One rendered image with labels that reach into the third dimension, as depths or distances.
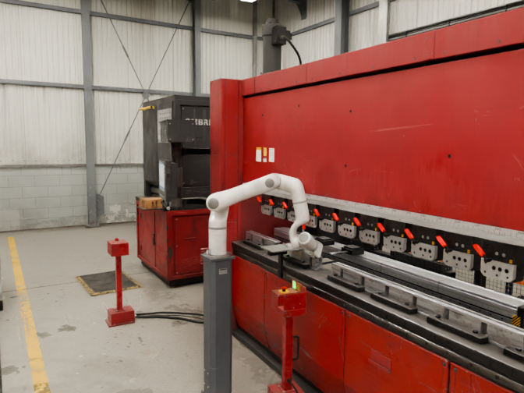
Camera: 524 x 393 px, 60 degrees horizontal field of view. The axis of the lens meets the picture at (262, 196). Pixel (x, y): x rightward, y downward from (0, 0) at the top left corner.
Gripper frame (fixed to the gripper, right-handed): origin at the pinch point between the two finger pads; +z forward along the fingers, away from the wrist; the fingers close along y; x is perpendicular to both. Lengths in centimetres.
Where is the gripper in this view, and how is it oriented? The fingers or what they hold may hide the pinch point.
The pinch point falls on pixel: (320, 253)
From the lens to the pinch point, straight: 316.4
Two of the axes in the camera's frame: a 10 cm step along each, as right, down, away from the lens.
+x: -8.6, -0.6, 5.1
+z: 4.4, 4.2, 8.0
